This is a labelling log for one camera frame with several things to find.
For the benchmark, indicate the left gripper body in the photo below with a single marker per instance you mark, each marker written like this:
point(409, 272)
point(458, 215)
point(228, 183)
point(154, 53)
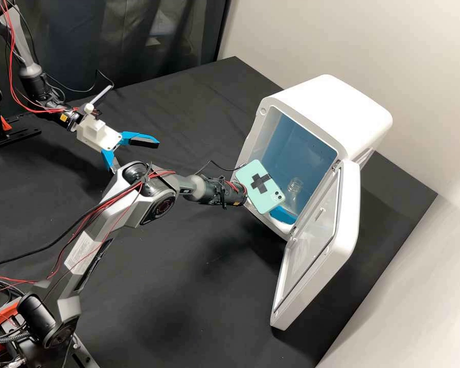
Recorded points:
point(97, 134)

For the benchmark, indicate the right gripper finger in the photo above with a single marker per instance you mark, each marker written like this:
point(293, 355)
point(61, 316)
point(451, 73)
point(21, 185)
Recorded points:
point(284, 219)

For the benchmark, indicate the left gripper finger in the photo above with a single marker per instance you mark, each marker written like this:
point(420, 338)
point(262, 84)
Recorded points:
point(142, 140)
point(109, 159)

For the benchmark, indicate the clear flask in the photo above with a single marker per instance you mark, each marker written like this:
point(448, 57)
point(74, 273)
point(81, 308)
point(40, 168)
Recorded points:
point(296, 191)

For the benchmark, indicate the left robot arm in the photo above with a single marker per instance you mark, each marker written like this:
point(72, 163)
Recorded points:
point(30, 69)

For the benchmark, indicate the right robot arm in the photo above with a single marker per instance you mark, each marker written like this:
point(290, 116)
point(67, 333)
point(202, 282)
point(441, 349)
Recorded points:
point(138, 209)

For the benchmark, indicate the incubator door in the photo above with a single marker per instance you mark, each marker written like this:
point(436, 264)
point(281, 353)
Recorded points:
point(329, 245)

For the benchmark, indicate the white incubator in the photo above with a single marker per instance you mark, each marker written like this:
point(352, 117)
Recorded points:
point(341, 111)

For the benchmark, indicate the right wrist camera phone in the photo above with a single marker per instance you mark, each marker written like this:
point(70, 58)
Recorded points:
point(260, 186)

